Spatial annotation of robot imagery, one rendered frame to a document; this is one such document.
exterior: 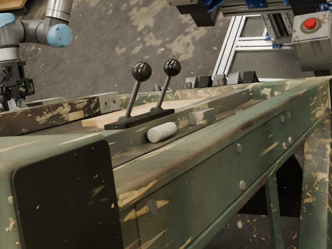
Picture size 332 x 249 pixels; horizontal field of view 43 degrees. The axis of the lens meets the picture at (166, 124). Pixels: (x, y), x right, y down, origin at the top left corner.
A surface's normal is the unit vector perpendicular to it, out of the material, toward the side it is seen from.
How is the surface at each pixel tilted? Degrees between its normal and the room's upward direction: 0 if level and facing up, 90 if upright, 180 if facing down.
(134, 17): 0
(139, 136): 90
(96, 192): 90
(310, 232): 0
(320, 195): 0
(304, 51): 90
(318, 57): 90
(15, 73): 39
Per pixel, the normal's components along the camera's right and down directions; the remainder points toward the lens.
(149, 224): 0.87, -0.04
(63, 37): 0.76, 0.23
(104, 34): -0.45, -0.48
